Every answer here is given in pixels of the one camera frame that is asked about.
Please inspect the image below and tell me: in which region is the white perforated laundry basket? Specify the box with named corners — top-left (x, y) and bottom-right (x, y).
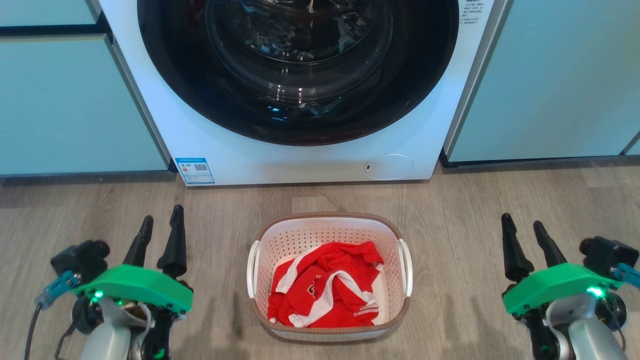
top-left (246, 212), bottom-right (414, 343)

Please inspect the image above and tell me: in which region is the light blue cabinet drawer front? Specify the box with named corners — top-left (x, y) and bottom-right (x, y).
top-left (0, 0), bottom-right (103, 28)

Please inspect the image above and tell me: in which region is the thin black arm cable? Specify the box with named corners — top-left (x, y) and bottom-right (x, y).
top-left (24, 302), bottom-right (45, 360)
top-left (597, 295), bottom-right (628, 353)

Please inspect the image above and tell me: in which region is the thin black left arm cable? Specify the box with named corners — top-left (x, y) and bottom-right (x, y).
top-left (24, 302), bottom-right (45, 360)

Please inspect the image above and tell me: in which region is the black round washer door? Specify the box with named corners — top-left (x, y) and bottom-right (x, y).
top-left (137, 0), bottom-right (460, 147)

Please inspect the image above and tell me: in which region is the blue energy label sticker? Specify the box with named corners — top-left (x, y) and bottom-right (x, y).
top-left (174, 158), bottom-right (216, 186)

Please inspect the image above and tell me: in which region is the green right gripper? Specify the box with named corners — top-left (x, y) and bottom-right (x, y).
top-left (501, 213), bottom-right (624, 316)

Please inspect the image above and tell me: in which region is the light blue cabinet panel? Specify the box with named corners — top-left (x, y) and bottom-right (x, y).
top-left (443, 0), bottom-right (640, 163)
top-left (0, 34), bottom-right (170, 177)

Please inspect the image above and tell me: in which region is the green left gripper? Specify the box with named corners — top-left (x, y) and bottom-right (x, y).
top-left (71, 204), bottom-right (194, 315)

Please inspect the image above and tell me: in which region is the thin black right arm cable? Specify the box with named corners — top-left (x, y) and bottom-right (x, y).
top-left (597, 295), bottom-right (628, 353)

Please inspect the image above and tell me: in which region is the red white striped garment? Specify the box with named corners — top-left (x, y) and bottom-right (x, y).
top-left (267, 241), bottom-right (385, 329)

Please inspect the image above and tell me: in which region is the white front-load washing machine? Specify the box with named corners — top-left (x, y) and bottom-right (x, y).
top-left (98, 0), bottom-right (512, 187)

